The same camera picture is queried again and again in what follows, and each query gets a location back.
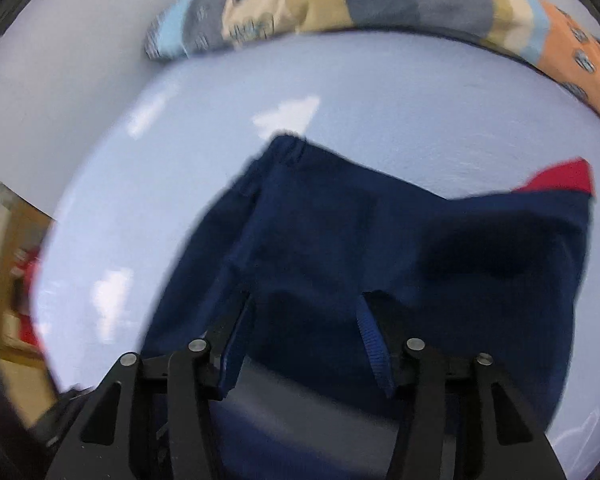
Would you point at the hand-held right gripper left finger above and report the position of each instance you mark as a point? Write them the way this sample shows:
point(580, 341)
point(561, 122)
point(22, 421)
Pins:
point(234, 350)

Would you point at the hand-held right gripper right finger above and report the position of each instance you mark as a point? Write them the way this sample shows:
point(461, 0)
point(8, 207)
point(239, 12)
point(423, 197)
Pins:
point(375, 355)

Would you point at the navy blue garment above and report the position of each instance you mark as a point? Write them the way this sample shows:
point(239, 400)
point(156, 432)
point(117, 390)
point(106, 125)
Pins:
point(340, 240)

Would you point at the light blue cloud-print bedsheet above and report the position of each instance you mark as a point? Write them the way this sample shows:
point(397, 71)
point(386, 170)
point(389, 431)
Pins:
point(180, 160)

